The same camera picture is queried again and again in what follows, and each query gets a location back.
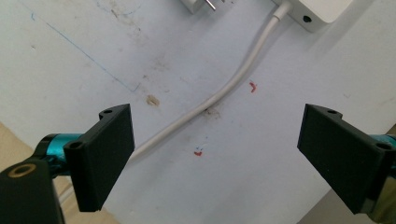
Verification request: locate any white power cable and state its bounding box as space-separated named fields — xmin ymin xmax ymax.
xmin=57 ymin=0 xmax=293 ymax=203

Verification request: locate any white power adapter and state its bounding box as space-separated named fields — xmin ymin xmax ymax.
xmin=271 ymin=0 xmax=355 ymax=34

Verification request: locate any white plug adapter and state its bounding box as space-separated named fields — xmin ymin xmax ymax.
xmin=179 ymin=0 xmax=226 ymax=15

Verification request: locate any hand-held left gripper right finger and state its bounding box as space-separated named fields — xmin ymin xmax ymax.
xmin=296 ymin=104 xmax=396 ymax=216

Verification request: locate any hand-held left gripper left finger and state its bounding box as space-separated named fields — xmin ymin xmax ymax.
xmin=34 ymin=104 xmax=136 ymax=213

